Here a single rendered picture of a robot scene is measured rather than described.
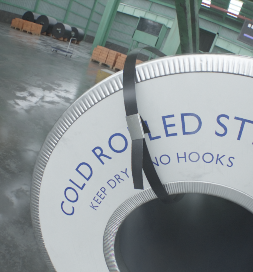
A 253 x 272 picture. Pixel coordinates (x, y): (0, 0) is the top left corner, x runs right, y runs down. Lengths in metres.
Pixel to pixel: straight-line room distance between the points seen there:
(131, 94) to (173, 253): 0.81
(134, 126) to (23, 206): 1.42
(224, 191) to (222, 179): 0.03
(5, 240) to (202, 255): 1.14
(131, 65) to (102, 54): 11.65
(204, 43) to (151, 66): 6.46
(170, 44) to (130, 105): 4.77
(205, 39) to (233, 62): 6.39
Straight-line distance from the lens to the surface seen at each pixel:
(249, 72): 0.56
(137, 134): 0.54
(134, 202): 0.67
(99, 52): 12.31
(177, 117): 0.57
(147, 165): 0.56
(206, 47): 7.00
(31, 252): 1.57
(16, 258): 1.53
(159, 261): 1.07
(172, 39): 5.29
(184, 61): 0.56
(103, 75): 6.83
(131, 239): 0.96
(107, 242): 0.79
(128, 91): 0.55
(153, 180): 0.59
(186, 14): 1.48
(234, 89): 0.56
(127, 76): 0.57
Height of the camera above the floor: 1.26
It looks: 21 degrees down
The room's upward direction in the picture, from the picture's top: 21 degrees clockwise
